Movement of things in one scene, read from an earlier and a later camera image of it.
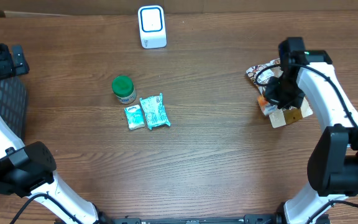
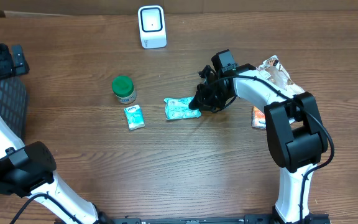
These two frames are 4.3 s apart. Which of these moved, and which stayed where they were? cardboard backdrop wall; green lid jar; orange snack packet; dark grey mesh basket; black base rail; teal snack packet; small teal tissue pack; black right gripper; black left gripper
Moved: black right gripper; orange snack packet; teal snack packet
Stayed: cardboard backdrop wall; green lid jar; small teal tissue pack; black left gripper; dark grey mesh basket; black base rail
